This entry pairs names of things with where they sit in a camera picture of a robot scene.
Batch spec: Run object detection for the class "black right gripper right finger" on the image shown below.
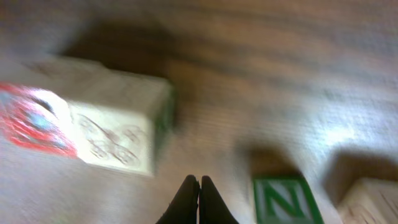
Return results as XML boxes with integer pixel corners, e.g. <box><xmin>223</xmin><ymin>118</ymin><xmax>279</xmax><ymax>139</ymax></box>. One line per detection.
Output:
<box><xmin>199</xmin><ymin>175</ymin><xmax>238</xmax><ymax>224</ymax></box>

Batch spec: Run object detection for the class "red I wooden block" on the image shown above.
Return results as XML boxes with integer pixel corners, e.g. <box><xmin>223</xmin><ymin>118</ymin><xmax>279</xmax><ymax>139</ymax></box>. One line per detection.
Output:
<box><xmin>337</xmin><ymin>178</ymin><xmax>397</xmax><ymax>224</ymax></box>

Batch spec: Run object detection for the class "red circle wooden block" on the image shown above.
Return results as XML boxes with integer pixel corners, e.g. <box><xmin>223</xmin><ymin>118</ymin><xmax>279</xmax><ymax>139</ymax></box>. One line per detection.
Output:
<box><xmin>1</xmin><ymin>57</ymin><xmax>78</xmax><ymax>159</ymax></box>

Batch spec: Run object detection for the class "red bordered wooden block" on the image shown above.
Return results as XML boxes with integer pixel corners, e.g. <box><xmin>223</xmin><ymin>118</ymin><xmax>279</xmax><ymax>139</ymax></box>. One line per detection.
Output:
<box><xmin>252</xmin><ymin>176</ymin><xmax>324</xmax><ymax>224</ymax></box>

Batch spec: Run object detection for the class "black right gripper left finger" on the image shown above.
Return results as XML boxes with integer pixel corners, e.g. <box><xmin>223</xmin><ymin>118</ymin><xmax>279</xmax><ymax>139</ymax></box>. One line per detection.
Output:
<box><xmin>156</xmin><ymin>175</ymin><xmax>200</xmax><ymax>224</ymax></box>

